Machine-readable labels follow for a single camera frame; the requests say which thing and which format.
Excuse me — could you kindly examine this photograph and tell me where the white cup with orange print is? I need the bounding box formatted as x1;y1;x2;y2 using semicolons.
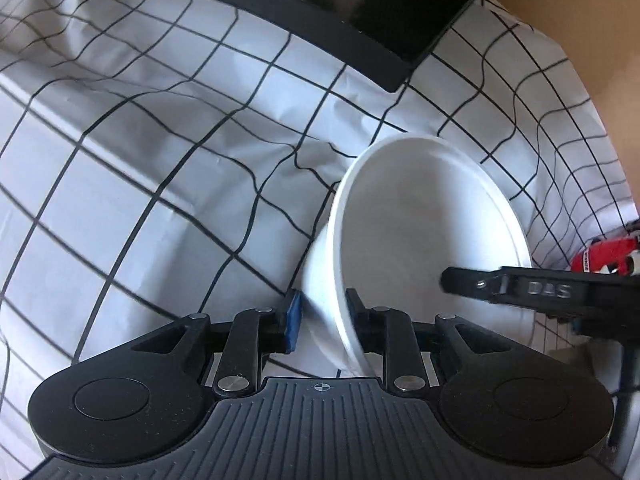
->
300;133;534;379

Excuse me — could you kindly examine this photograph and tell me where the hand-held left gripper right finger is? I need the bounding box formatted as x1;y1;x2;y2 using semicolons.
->
346;288;508;394

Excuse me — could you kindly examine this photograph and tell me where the white checked tablecloth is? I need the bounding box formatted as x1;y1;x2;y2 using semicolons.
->
0;0;637;480

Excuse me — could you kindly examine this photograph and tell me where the red and black toy figure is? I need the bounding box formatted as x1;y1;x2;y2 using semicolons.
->
581;219;640;277

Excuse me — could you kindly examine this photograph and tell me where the dark flat panel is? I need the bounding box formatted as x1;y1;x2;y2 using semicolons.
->
82;0;509;94

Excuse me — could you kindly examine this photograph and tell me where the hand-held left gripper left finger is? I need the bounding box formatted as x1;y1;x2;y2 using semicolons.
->
132;289;304;397

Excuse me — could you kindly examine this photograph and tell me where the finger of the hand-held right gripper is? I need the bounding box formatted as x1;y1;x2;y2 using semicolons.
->
439;266;640;317
547;310;640;348

